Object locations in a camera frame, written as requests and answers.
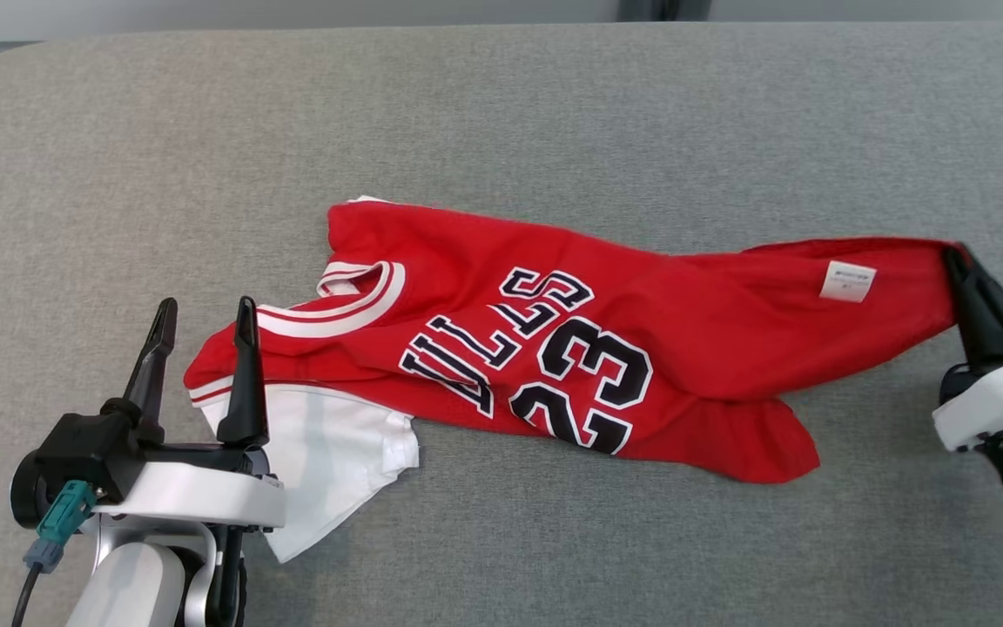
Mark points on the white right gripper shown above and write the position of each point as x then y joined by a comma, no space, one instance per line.
1002,396

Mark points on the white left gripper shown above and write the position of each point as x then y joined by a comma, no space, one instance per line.
197,492

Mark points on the red Bulls basketball jersey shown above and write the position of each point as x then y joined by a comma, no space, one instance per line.
641,348

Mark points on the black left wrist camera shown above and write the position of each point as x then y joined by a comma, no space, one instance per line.
75,448

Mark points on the grey metal post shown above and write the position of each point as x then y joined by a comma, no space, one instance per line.
665,9

